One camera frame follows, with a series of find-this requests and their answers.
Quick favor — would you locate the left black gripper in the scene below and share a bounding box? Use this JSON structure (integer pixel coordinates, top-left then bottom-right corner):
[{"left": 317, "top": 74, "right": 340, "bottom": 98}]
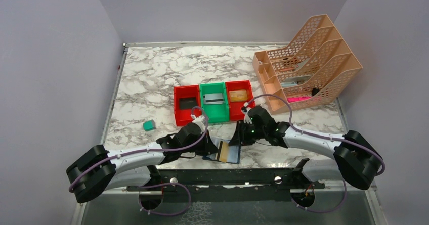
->
[{"left": 181, "top": 129, "right": 219, "bottom": 156}]

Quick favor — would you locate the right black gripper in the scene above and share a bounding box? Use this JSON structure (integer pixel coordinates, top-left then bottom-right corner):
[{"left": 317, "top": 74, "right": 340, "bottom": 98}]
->
[{"left": 228, "top": 119, "right": 267, "bottom": 146}]

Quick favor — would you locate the navy blue card holder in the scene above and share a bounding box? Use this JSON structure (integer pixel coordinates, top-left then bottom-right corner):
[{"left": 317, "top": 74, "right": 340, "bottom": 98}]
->
[{"left": 202, "top": 138, "right": 241, "bottom": 164}]

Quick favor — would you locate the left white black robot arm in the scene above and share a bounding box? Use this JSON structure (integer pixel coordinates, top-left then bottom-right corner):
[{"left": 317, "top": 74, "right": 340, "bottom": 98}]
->
[{"left": 66, "top": 123, "right": 218, "bottom": 203}]

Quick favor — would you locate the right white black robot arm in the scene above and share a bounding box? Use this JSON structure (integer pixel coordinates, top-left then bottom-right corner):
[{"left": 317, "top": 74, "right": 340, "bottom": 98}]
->
[{"left": 229, "top": 106, "right": 383, "bottom": 190}]

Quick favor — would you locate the red bin with gold card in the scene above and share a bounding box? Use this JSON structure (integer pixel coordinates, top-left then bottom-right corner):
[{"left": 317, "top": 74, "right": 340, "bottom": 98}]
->
[{"left": 225, "top": 80, "right": 253, "bottom": 121}]

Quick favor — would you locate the red bin with black card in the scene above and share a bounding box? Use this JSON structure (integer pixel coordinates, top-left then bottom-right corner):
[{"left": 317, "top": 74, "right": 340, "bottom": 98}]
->
[{"left": 174, "top": 85, "right": 201, "bottom": 126}]

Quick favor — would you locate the black card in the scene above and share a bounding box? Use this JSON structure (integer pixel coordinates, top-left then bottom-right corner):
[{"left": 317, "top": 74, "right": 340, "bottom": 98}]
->
[{"left": 179, "top": 97, "right": 198, "bottom": 110}]

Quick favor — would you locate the silver card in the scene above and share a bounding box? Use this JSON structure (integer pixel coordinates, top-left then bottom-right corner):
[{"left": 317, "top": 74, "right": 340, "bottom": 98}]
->
[{"left": 203, "top": 93, "right": 224, "bottom": 105}]

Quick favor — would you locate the green plastic bin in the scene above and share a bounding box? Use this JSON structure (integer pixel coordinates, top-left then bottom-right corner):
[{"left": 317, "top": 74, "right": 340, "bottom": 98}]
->
[{"left": 199, "top": 82, "right": 229, "bottom": 123}]

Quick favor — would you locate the silver gray item in organizer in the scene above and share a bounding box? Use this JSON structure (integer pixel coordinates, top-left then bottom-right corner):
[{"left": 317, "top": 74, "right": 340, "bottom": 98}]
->
[{"left": 280, "top": 75, "right": 312, "bottom": 88}]

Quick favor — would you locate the small teal eraser block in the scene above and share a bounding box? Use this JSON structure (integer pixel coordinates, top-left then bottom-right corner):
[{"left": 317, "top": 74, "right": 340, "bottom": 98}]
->
[{"left": 142, "top": 119, "right": 156, "bottom": 131}]

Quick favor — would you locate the black clip in organizer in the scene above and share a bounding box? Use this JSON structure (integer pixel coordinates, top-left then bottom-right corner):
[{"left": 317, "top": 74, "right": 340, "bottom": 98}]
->
[{"left": 311, "top": 88, "right": 320, "bottom": 96}]

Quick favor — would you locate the peach plastic file organizer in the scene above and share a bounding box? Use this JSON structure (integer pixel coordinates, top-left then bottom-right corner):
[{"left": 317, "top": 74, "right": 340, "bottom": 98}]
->
[{"left": 252, "top": 14, "right": 363, "bottom": 114}]

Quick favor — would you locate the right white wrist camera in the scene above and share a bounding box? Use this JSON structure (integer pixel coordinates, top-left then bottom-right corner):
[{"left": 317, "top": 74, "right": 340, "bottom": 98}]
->
[{"left": 240, "top": 102, "right": 252, "bottom": 124}]

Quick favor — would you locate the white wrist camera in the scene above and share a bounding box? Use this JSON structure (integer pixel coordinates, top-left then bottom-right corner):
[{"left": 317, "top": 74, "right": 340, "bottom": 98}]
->
[
  {"left": 191, "top": 114, "right": 207, "bottom": 132},
  {"left": 240, "top": 102, "right": 252, "bottom": 124}
]

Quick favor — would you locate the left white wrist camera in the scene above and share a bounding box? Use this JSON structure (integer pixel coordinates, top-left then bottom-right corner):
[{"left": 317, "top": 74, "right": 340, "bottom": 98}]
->
[{"left": 191, "top": 114, "right": 207, "bottom": 132}]

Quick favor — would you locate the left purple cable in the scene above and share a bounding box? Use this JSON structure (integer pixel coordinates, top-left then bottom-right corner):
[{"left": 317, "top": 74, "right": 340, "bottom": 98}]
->
[{"left": 68, "top": 106, "right": 209, "bottom": 193}]

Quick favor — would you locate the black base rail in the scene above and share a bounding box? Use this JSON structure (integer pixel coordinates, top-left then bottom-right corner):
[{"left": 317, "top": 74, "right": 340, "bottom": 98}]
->
[{"left": 126, "top": 167, "right": 325, "bottom": 203}]

